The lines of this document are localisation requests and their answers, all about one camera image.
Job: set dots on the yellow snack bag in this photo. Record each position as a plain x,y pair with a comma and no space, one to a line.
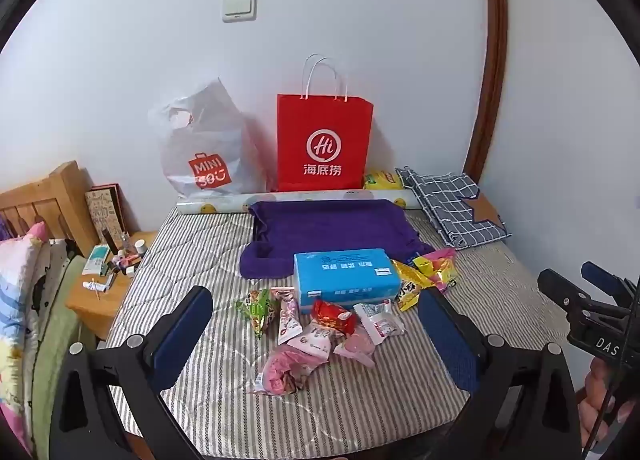
382,181

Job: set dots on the long pink white snack packet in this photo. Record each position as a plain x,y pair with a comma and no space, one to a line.
288,317

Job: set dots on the small white bottle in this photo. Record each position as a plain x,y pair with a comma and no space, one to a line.
140,246

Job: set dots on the patterned paper roll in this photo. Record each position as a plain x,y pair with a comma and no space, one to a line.
215,204

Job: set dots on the small pink snack packet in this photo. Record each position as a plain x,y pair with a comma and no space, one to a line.
356,347

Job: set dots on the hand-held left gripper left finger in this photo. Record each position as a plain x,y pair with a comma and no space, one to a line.
185,335

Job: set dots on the colourful printed pillow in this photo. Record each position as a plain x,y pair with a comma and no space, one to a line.
17,290

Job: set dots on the white light switch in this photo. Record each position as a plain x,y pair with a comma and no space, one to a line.
239,7

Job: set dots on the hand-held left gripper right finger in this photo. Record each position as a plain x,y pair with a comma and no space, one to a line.
450,340

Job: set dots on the patterned notebook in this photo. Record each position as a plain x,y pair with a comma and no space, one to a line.
102,212

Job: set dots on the brown wooden door frame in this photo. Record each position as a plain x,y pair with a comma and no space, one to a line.
492,65

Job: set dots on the wooden nightstand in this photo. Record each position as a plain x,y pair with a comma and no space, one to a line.
85,305

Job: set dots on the wooden headboard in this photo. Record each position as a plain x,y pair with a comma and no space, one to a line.
45,200

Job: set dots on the small white tube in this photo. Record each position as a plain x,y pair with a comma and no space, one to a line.
95,286

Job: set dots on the red paper bag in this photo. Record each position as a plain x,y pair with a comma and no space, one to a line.
325,140

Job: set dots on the purple towel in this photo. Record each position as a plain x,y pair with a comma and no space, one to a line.
325,230

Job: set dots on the white plastic shopping bag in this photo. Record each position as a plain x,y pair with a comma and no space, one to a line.
210,150

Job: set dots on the grey checked cloth bag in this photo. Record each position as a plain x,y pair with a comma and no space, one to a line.
450,205

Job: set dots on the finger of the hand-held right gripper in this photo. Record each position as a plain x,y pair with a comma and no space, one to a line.
602,277
562,290

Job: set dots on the green blanket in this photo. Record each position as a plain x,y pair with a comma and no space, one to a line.
47,365

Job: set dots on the pink yellow snack packet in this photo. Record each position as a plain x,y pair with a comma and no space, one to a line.
440,267

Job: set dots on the blue tissue pack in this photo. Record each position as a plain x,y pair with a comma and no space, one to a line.
345,280

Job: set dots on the large pink snack packet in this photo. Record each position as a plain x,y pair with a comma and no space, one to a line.
287,370

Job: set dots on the teal white box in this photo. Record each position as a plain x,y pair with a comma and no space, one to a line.
96,260

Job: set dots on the pale pink printed snack packet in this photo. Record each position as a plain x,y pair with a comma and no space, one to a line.
317,340

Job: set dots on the red snack packet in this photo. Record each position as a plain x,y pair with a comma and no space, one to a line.
332,316

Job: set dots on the person's right hand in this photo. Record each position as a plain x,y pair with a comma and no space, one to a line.
592,390

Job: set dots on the green triangular snack packet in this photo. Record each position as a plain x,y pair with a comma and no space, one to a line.
257,312

